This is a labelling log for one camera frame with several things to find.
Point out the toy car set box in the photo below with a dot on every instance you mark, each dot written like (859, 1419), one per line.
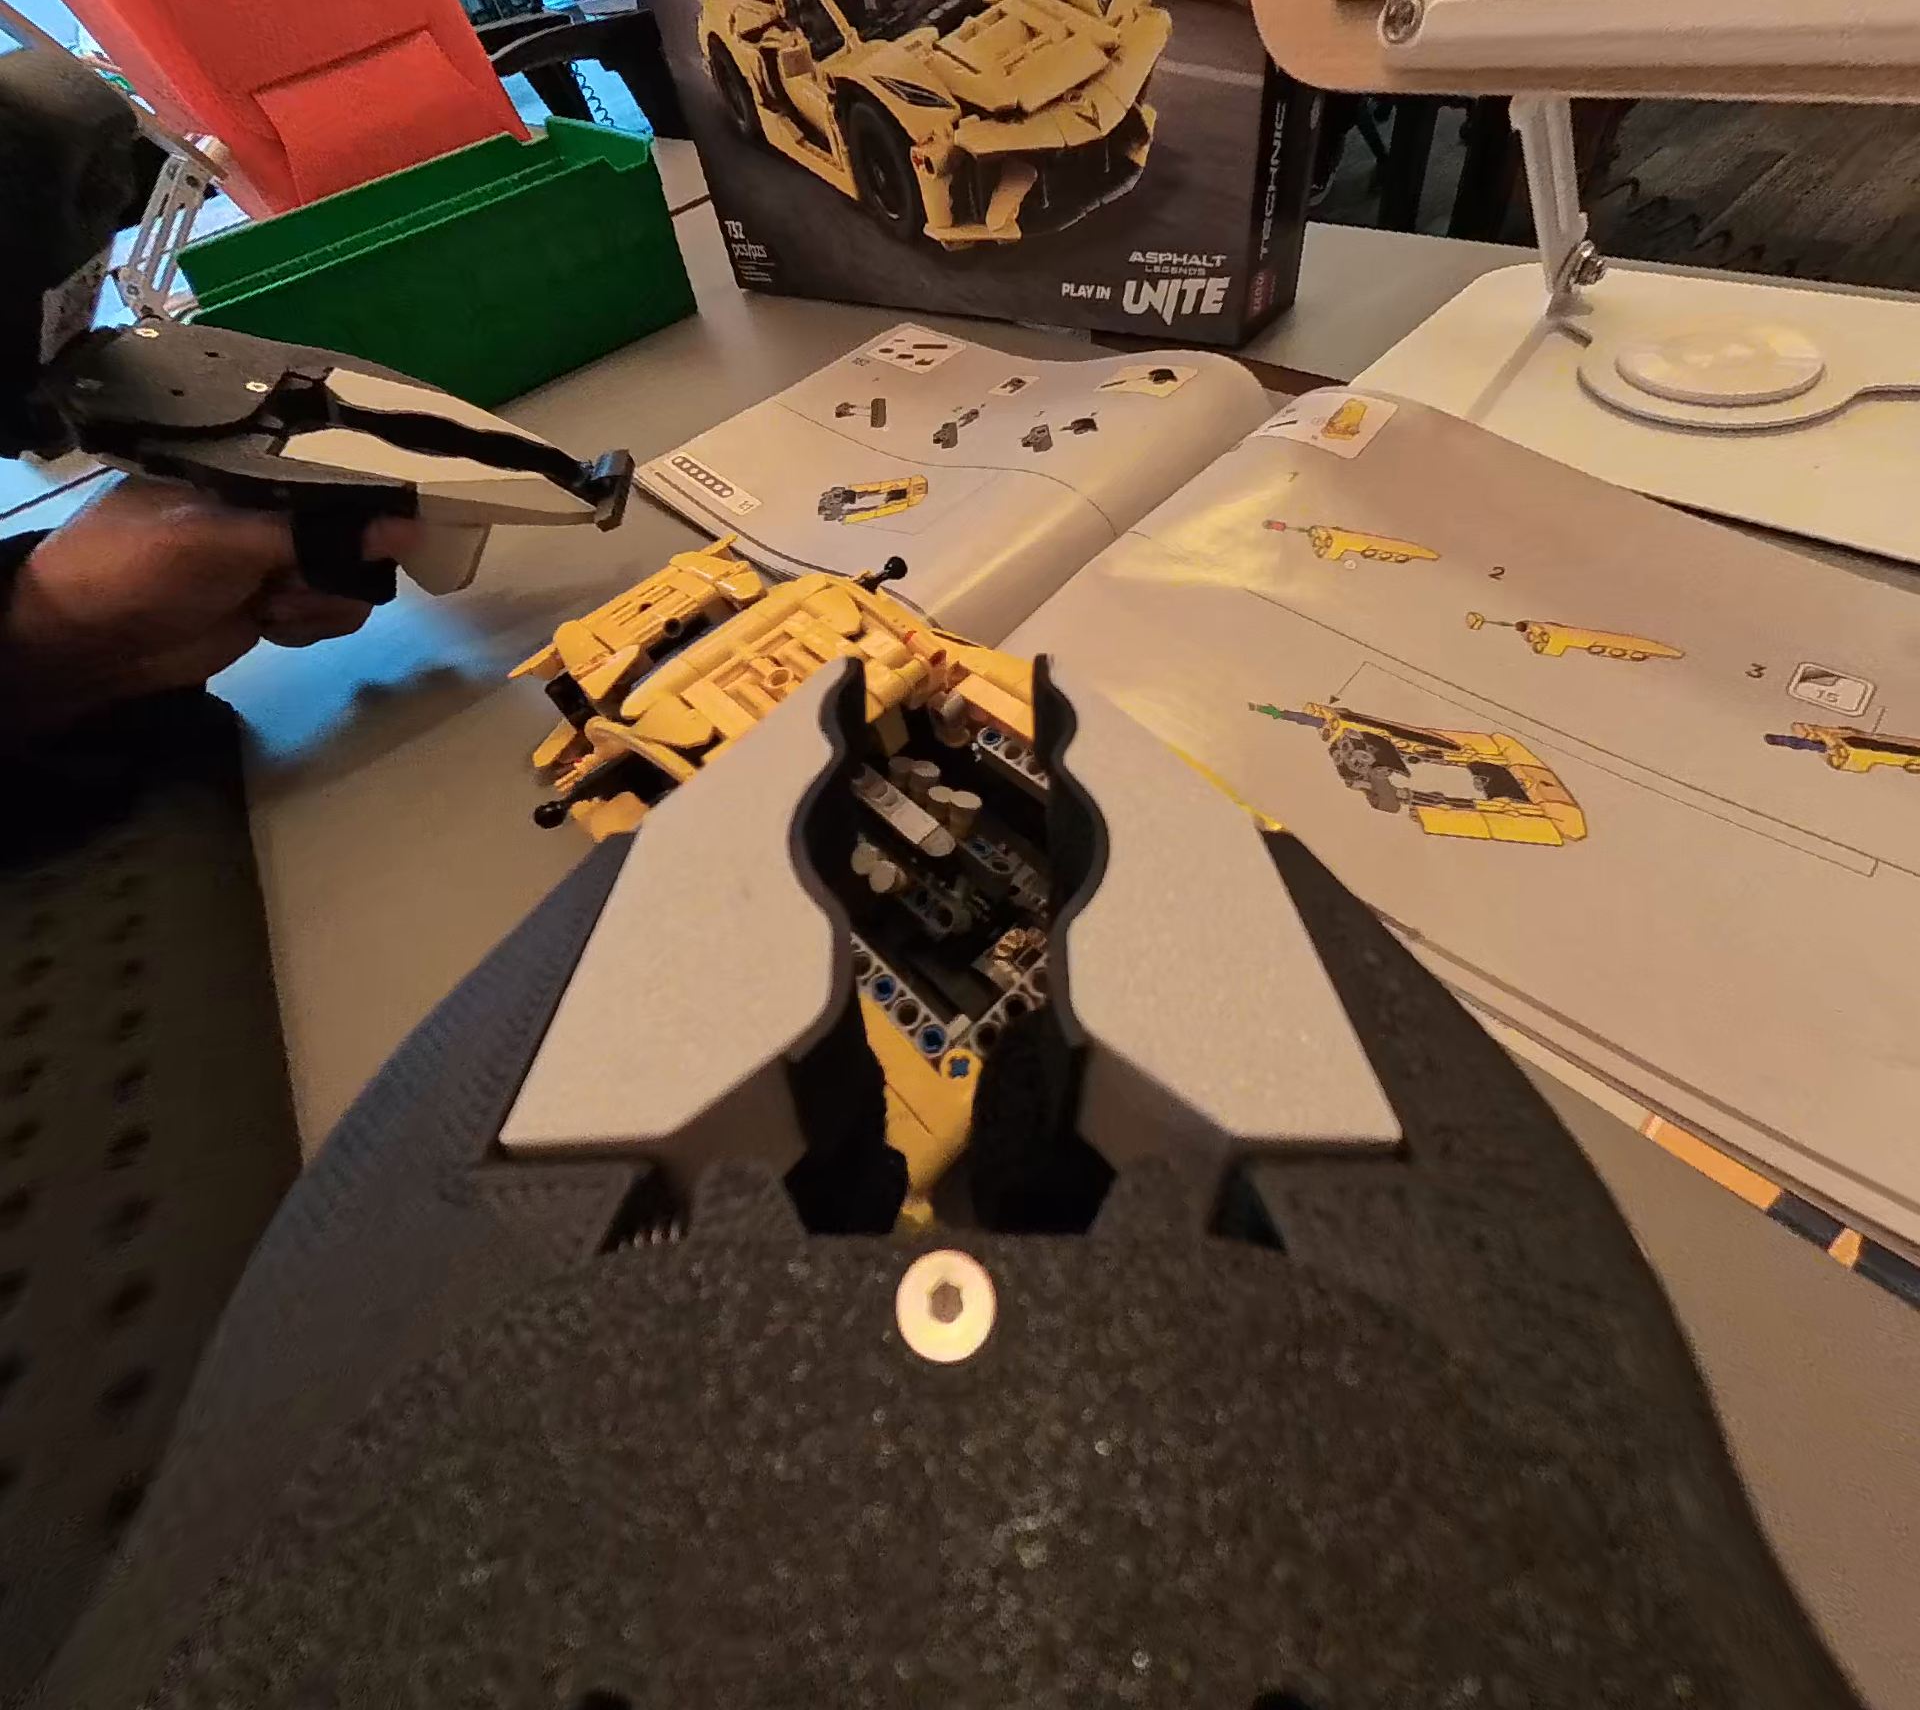
(931, 224)

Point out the person's left hand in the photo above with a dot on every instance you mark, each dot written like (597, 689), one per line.
(150, 584)

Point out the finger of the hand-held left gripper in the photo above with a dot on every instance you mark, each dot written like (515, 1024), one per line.
(434, 404)
(510, 502)

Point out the red plastic case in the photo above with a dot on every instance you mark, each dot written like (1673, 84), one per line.
(271, 1)

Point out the white articulated stand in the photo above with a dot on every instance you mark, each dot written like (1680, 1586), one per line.
(1724, 434)

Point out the yellow toy brick car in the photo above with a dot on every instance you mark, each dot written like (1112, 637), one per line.
(705, 674)

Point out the black brick connector blue pins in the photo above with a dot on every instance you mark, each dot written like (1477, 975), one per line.
(612, 488)

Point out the green plastic bin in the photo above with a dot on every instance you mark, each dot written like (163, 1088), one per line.
(481, 271)

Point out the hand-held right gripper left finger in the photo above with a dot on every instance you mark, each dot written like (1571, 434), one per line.
(674, 990)

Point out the open instruction booklet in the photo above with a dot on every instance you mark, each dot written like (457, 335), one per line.
(1500, 960)

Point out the wooden board on white arm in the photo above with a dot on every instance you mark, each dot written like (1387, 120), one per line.
(159, 224)

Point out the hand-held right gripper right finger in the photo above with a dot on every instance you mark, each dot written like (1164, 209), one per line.
(1231, 990)

